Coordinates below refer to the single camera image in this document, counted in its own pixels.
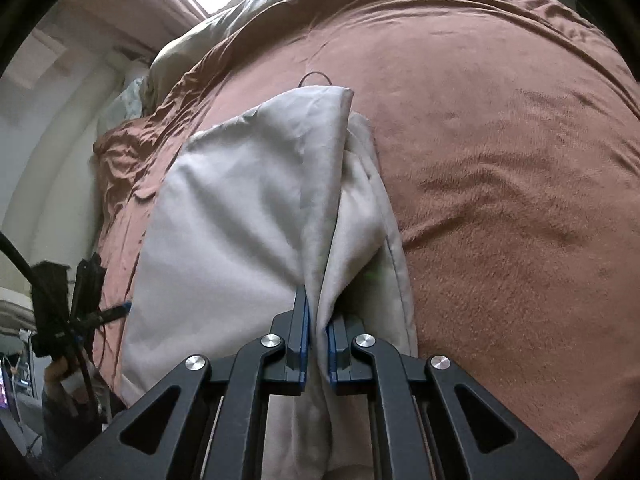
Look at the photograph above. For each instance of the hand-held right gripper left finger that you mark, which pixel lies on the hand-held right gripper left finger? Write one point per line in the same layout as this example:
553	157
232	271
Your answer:
303	350

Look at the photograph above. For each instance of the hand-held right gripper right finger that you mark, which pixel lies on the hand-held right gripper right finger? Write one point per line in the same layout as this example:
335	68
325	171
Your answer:
334	355

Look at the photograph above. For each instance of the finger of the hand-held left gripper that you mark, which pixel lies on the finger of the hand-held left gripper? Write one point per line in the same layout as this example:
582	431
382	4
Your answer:
89	285
107	314

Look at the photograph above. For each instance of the large beige garment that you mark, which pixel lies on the large beige garment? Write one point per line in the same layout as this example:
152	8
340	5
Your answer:
225	210

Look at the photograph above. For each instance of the person's left forearm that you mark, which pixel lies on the person's left forearm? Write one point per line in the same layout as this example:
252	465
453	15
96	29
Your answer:
70	430

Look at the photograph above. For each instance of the person's left hand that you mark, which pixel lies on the person's left hand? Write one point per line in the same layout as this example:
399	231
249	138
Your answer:
60	377

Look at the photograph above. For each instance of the lit screen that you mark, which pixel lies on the lit screen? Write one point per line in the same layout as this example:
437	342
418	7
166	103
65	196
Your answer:
6	382

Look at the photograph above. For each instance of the pale green pillow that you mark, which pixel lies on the pale green pillow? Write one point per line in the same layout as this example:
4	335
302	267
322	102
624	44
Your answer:
125	102

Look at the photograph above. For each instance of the brown fleece blanket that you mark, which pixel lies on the brown fleece blanket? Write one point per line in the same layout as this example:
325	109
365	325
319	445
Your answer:
500	185

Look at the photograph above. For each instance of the beige quilt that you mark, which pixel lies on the beige quilt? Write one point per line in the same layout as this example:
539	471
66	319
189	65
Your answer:
240	30

